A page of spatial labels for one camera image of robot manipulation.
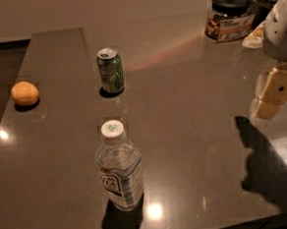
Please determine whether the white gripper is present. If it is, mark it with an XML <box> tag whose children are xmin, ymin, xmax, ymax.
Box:
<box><xmin>250</xmin><ymin>0</ymin><xmax>287</xmax><ymax>120</ymax></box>

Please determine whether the clear plastic water bottle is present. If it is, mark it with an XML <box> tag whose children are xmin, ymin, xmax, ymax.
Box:
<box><xmin>95</xmin><ymin>120</ymin><xmax>144</xmax><ymax>211</ymax></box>

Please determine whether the crinkled snack packet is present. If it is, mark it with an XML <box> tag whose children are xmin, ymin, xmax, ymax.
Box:
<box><xmin>242</xmin><ymin>23</ymin><xmax>264</xmax><ymax>49</ymax></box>

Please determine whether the glass jar with black lid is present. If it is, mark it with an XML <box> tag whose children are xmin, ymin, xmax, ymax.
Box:
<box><xmin>204</xmin><ymin>0</ymin><xmax>254</xmax><ymax>43</ymax></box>

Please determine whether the green soda can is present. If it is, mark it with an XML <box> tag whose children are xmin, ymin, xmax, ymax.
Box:
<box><xmin>96</xmin><ymin>47</ymin><xmax>125</xmax><ymax>94</ymax></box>

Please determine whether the orange fruit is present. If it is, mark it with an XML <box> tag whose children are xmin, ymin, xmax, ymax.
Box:
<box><xmin>11</xmin><ymin>82</ymin><xmax>39</xmax><ymax>106</ymax></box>

